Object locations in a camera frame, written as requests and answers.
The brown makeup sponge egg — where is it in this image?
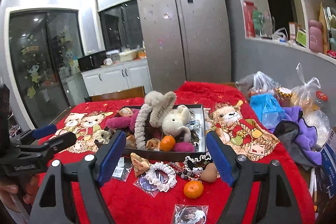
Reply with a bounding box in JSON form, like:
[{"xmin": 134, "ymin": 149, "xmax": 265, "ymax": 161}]
[{"xmin": 200, "ymin": 163, "xmax": 218, "ymax": 183}]

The gold triangular snack packet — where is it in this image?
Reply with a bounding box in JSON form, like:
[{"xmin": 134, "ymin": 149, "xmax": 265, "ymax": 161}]
[{"xmin": 130, "ymin": 152, "xmax": 150, "ymax": 177}]

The orange mandarin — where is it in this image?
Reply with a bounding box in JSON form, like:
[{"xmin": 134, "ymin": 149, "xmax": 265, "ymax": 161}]
[
  {"xmin": 183, "ymin": 181, "xmax": 204, "ymax": 199},
  {"xmin": 159, "ymin": 135, "xmax": 176, "ymax": 152}
]

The brown wooden bead bracelet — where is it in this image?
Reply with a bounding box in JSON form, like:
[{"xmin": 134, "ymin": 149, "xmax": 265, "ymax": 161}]
[{"xmin": 178, "ymin": 164, "xmax": 203, "ymax": 182}]

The white fluffy scrunchie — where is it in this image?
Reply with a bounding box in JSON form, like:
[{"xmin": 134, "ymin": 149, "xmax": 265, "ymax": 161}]
[{"xmin": 145, "ymin": 162, "xmax": 177, "ymax": 192}]

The fluffy beige hair claw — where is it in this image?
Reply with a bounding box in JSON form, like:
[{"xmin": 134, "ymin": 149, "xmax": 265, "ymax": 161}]
[{"xmin": 144, "ymin": 91, "xmax": 177, "ymax": 128}]

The left human hand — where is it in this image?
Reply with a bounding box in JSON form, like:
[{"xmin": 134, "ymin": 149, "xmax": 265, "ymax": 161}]
[{"xmin": 1, "ymin": 175, "xmax": 39, "ymax": 213}]

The clear bag with labels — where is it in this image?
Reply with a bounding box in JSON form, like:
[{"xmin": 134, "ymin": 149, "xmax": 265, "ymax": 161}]
[{"xmin": 112, "ymin": 157, "xmax": 133, "ymax": 182}]

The magenta plush bear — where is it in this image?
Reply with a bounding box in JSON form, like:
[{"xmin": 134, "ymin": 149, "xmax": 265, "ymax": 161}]
[{"xmin": 105, "ymin": 108, "xmax": 197, "ymax": 153}]

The purple cloth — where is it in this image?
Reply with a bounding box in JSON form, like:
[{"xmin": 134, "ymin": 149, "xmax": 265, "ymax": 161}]
[{"xmin": 271, "ymin": 106, "xmax": 322, "ymax": 169}]

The badge in clear bag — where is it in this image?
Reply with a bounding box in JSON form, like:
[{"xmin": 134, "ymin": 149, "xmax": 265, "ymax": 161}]
[{"xmin": 171, "ymin": 204, "xmax": 209, "ymax": 224}]

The blue plastic bag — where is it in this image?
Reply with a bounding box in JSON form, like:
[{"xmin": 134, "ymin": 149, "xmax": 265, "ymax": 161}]
[{"xmin": 249, "ymin": 93, "xmax": 285, "ymax": 130}]

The red bear print blanket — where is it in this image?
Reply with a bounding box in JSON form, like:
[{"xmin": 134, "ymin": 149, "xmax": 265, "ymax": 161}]
[{"xmin": 36, "ymin": 81, "xmax": 316, "ymax": 224}]

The black shallow tray box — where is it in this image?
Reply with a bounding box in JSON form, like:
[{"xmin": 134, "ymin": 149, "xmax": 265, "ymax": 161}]
[{"xmin": 94, "ymin": 104, "xmax": 208, "ymax": 163}]

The black microwave oven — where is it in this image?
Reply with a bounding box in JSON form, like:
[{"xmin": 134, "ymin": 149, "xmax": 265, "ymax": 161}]
[{"xmin": 78, "ymin": 51, "xmax": 107, "ymax": 72}]

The glass sliding door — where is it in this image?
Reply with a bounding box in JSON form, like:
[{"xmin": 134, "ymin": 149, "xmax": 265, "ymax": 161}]
[{"xmin": 9, "ymin": 10, "xmax": 88, "ymax": 127}]

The dark plastic bag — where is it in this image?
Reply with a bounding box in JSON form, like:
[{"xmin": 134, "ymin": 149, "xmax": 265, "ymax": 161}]
[{"xmin": 235, "ymin": 71, "xmax": 280, "ymax": 100}]

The clear plastic food bag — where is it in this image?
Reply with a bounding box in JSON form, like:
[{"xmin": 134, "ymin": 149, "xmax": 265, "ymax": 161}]
[{"xmin": 291, "ymin": 63, "xmax": 331, "ymax": 151}]

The white kitchen cabinet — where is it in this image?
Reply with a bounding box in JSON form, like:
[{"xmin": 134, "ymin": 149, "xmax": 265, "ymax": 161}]
[{"xmin": 81, "ymin": 59, "xmax": 152, "ymax": 96}]

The silver double door refrigerator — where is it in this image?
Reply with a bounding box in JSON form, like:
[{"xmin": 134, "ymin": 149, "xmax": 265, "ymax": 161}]
[{"xmin": 137, "ymin": 0, "xmax": 231, "ymax": 93}]

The white wall shelf unit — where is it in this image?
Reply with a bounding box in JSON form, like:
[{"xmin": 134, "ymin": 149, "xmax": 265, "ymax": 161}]
[{"xmin": 240, "ymin": 0, "xmax": 335, "ymax": 60}]

